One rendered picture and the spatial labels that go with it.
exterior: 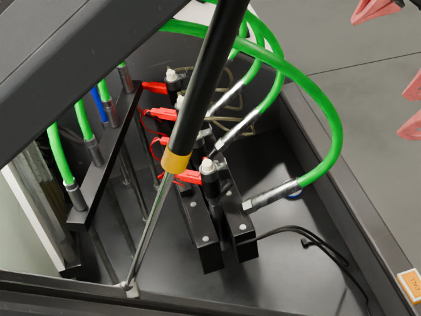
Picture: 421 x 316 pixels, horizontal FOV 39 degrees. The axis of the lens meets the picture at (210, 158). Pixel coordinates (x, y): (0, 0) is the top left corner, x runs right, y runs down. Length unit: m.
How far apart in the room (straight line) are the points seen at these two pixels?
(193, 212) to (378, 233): 0.31
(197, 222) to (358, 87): 1.82
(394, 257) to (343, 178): 0.18
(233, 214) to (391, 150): 1.52
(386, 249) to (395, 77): 1.86
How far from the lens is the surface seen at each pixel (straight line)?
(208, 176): 0.92
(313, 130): 1.18
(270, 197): 0.83
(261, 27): 0.89
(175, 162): 0.43
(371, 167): 2.40
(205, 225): 1.01
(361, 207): 1.06
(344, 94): 2.71
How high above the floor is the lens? 1.77
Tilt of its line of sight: 46 degrees down
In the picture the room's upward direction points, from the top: 11 degrees counter-clockwise
